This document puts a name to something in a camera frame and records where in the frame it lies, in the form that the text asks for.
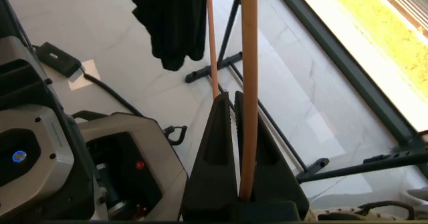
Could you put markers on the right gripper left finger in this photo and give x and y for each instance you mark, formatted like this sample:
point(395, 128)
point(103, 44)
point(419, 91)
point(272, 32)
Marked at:
point(204, 190)

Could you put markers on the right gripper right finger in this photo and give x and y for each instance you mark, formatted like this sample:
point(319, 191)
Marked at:
point(281, 190)

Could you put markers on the pink clothes hanger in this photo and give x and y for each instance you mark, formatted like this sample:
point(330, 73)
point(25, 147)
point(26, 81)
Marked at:
point(249, 83)

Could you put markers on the black garment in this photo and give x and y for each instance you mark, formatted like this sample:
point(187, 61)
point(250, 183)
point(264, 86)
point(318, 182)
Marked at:
point(174, 23)

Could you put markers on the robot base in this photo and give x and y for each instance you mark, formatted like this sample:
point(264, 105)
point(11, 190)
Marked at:
point(33, 150)

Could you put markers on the black clothes rack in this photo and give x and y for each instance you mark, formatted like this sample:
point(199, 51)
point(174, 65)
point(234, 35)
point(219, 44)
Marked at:
point(368, 165)

